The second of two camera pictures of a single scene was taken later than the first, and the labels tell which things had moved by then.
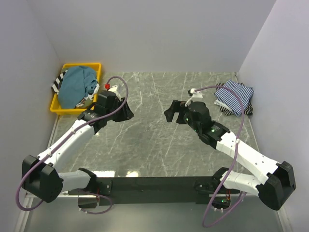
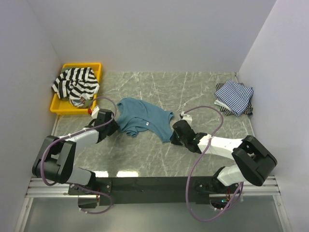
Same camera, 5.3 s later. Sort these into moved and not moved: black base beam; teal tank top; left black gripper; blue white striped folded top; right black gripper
Moved: right black gripper; teal tank top; left black gripper
Not moved: black base beam; blue white striped folded top
